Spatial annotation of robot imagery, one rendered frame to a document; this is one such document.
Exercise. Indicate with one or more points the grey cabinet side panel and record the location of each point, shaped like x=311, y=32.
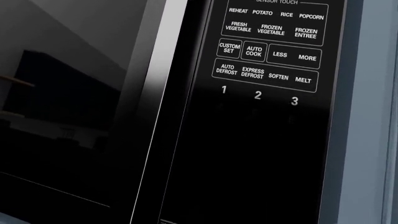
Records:
x=367, y=116

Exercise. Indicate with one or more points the black microwave oven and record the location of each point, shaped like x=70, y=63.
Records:
x=174, y=116

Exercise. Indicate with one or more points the black glass microwave door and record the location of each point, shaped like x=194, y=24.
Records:
x=77, y=105

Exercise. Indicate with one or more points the black microwave control panel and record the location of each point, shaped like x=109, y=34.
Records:
x=258, y=116

